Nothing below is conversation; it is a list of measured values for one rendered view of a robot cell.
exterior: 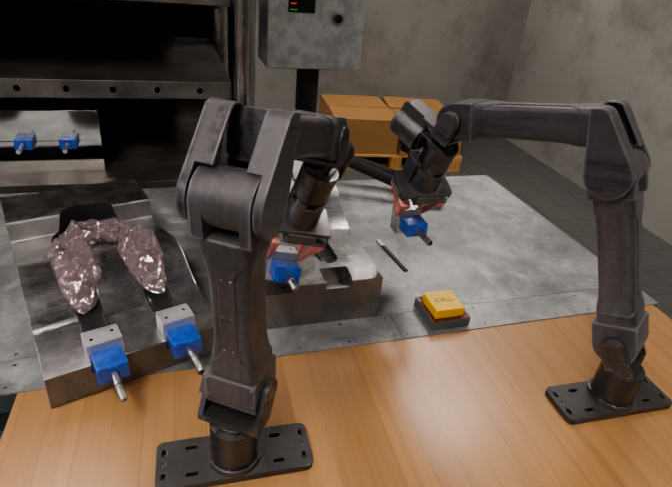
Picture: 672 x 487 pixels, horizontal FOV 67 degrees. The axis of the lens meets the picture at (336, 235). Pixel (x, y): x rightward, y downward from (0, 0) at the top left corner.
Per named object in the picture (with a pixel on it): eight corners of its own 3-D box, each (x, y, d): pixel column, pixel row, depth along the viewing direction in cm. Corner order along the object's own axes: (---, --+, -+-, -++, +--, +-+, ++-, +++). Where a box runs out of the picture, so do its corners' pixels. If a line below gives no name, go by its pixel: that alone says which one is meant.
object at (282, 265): (307, 306, 80) (315, 274, 79) (277, 303, 78) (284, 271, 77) (288, 275, 92) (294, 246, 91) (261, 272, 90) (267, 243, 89)
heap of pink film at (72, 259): (178, 289, 90) (175, 251, 86) (66, 319, 80) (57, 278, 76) (136, 225, 108) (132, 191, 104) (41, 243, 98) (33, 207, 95)
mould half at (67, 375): (224, 348, 86) (222, 295, 81) (51, 408, 72) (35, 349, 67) (138, 221, 121) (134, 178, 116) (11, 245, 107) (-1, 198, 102)
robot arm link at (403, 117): (378, 134, 92) (409, 77, 84) (405, 126, 98) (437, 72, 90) (423, 176, 89) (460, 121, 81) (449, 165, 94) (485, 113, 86)
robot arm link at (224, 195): (231, 375, 69) (217, 151, 52) (276, 389, 68) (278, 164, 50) (207, 411, 64) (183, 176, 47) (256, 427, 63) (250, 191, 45)
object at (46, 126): (105, 170, 148) (97, 110, 140) (-2, 173, 140) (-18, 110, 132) (116, 117, 189) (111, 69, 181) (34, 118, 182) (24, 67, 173)
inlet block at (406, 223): (439, 254, 98) (444, 229, 96) (416, 257, 97) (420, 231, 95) (411, 224, 110) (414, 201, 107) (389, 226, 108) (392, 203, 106)
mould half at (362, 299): (377, 316, 97) (386, 256, 91) (239, 333, 90) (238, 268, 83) (311, 201, 139) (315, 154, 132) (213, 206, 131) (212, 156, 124)
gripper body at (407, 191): (390, 176, 99) (402, 150, 93) (438, 174, 102) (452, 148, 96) (400, 203, 96) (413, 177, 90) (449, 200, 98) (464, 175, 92)
